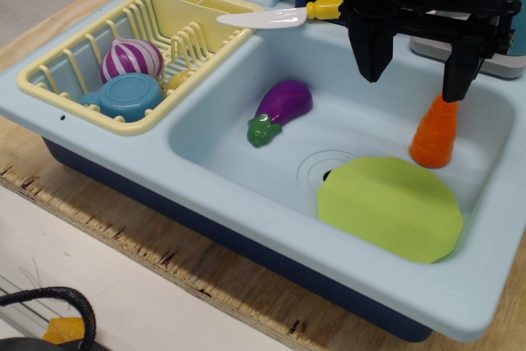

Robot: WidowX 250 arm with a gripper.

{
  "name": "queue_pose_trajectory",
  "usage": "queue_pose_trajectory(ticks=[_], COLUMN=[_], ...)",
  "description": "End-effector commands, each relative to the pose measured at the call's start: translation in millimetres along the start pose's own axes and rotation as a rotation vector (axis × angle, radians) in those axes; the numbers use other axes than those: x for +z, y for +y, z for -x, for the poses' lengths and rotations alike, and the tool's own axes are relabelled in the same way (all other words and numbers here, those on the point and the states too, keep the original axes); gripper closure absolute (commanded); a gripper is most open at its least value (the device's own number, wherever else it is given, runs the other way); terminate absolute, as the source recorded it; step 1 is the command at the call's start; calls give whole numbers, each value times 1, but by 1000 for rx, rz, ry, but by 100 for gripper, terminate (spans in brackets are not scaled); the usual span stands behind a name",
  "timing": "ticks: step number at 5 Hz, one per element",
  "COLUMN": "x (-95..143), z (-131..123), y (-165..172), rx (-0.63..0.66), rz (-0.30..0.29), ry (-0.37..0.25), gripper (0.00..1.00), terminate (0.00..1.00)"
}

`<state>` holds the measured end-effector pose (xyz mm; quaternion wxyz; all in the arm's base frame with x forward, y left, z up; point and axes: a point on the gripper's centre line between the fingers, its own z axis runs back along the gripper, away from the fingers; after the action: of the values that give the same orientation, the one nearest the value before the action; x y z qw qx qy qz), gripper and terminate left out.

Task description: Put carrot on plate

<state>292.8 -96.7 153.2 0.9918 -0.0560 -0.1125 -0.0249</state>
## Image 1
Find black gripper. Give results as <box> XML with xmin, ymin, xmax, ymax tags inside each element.
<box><xmin>341</xmin><ymin>0</ymin><xmax>521</xmax><ymax>103</ymax></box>

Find orange toy carrot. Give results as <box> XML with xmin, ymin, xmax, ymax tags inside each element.
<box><xmin>409</xmin><ymin>95</ymin><xmax>458</xmax><ymax>169</ymax></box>

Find green toy plate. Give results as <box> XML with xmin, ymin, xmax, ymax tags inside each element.
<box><xmin>316</xmin><ymin>157</ymin><xmax>464</xmax><ymax>264</ymax></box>

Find grey white toy stove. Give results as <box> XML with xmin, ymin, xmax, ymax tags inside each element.
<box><xmin>406</xmin><ymin>7</ymin><xmax>519</xmax><ymax>102</ymax></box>

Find purple toy eggplant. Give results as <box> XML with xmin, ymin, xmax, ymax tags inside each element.
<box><xmin>247</xmin><ymin>80</ymin><xmax>313</xmax><ymax>147</ymax></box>

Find light blue toy sink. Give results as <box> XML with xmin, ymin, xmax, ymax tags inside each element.
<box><xmin>1</xmin><ymin>0</ymin><xmax>525</xmax><ymax>341</ymax></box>

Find yellow toy food piece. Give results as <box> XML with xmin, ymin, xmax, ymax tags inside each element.
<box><xmin>164</xmin><ymin>70</ymin><xmax>193</xmax><ymax>96</ymax></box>

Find wooden board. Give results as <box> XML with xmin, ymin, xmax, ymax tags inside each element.
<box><xmin>1</xmin><ymin>0</ymin><xmax>525</xmax><ymax>350</ymax></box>

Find blue toy cup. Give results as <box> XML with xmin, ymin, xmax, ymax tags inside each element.
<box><xmin>80</xmin><ymin>73</ymin><xmax>164</xmax><ymax>122</ymax></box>

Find purple striped toy onion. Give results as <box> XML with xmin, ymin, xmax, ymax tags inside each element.
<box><xmin>99</xmin><ymin>37</ymin><xmax>164</xmax><ymax>84</ymax></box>

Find yellow dish rack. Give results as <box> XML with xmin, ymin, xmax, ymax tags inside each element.
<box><xmin>17</xmin><ymin>0</ymin><xmax>259</xmax><ymax>136</ymax></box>

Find yellow tape scrap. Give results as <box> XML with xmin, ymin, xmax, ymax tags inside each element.
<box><xmin>42</xmin><ymin>317</ymin><xmax>85</xmax><ymax>345</ymax></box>

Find toy knife yellow handle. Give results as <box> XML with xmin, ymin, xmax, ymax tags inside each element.
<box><xmin>215</xmin><ymin>0</ymin><xmax>354</xmax><ymax>30</ymax></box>

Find black braided cable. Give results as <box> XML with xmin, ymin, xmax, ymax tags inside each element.
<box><xmin>0</xmin><ymin>286</ymin><xmax>97</xmax><ymax>351</ymax></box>

